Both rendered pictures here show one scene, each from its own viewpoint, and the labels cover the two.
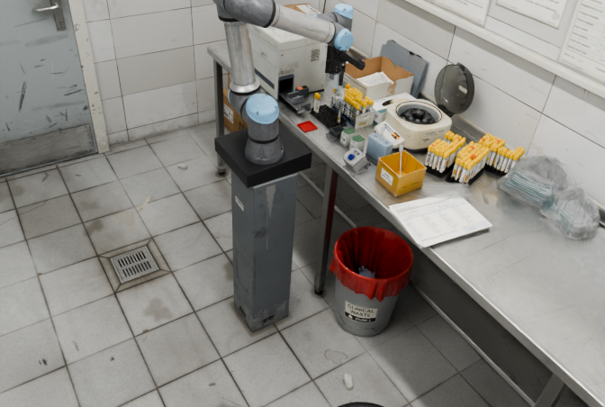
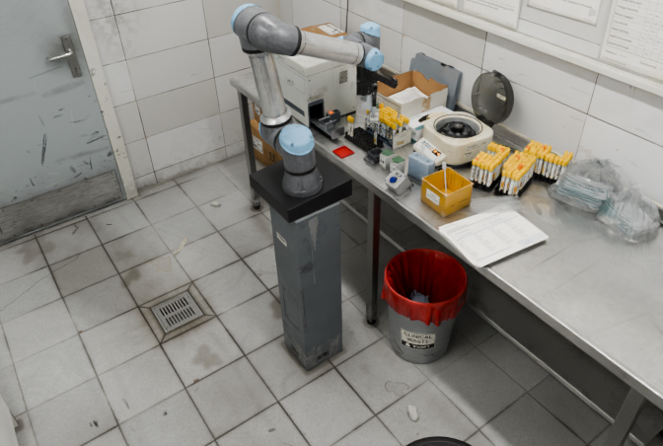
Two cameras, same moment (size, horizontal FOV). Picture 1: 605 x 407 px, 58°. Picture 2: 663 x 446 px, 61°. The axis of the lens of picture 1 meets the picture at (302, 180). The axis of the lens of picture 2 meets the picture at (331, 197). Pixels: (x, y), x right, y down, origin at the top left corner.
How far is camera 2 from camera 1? 0.05 m
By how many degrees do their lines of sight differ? 1
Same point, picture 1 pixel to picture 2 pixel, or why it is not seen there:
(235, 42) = (261, 74)
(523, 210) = (578, 217)
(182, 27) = (200, 60)
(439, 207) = (491, 223)
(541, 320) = (612, 332)
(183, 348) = (237, 395)
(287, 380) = (349, 417)
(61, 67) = (81, 115)
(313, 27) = (341, 50)
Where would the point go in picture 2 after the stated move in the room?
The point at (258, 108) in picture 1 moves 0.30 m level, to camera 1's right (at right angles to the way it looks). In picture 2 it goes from (293, 139) to (380, 137)
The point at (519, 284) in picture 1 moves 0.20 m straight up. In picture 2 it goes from (585, 296) to (602, 247)
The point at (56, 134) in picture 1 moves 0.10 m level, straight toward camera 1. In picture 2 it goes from (82, 185) to (85, 192)
